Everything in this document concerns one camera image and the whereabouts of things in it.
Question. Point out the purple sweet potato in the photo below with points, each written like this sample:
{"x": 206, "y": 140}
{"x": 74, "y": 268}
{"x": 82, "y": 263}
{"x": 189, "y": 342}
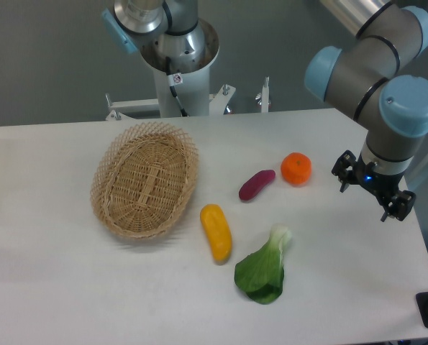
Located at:
{"x": 252, "y": 187}

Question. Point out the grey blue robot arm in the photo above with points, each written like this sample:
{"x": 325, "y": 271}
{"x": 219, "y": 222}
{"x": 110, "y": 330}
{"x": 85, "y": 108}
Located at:
{"x": 366, "y": 85}

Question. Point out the orange tangerine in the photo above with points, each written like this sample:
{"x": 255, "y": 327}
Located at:
{"x": 296, "y": 168}

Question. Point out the green bok choy leaf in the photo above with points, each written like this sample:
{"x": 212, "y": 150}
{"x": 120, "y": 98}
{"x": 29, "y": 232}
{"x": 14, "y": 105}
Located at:
{"x": 261, "y": 274}

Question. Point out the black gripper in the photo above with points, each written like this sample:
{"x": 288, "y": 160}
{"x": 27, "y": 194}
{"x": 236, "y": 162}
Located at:
{"x": 384, "y": 186}

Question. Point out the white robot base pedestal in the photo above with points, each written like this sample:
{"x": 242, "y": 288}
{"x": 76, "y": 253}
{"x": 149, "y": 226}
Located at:
{"x": 175, "y": 43}

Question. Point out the yellow elongated vegetable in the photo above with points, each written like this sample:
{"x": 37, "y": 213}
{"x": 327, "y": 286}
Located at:
{"x": 217, "y": 232}

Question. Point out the oval woven wicker basket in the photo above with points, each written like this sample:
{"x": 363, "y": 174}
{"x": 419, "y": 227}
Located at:
{"x": 145, "y": 180}

